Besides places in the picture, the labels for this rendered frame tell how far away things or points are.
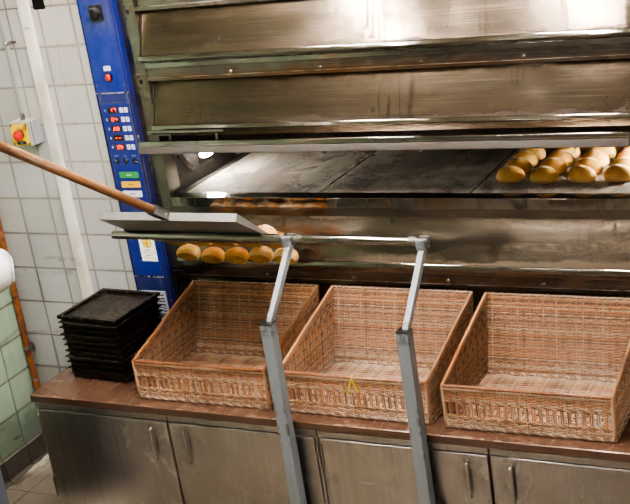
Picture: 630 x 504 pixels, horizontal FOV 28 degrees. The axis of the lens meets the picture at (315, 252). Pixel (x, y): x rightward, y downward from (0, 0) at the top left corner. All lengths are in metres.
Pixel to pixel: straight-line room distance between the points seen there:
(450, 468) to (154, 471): 1.18
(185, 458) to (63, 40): 1.63
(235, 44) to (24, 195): 1.26
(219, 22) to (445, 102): 0.88
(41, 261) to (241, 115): 1.24
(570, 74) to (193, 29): 1.37
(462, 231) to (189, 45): 1.18
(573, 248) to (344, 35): 1.04
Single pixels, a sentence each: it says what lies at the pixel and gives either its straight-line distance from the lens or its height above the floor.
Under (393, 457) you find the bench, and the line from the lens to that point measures 4.13.
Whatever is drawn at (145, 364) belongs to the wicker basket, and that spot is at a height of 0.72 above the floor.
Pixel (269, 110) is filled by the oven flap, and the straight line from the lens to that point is 4.46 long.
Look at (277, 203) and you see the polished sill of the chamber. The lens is 4.58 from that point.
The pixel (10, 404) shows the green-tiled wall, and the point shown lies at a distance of 5.53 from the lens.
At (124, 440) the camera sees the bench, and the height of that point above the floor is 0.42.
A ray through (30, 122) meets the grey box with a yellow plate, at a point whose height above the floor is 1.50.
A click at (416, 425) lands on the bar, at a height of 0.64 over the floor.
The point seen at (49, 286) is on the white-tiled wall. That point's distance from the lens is 5.35.
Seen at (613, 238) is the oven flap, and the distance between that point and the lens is 4.16.
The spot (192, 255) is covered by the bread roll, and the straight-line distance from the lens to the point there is 4.69.
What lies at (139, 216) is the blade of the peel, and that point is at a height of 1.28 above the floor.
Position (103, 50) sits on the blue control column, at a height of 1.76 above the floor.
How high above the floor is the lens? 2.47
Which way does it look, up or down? 19 degrees down
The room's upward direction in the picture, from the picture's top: 9 degrees counter-clockwise
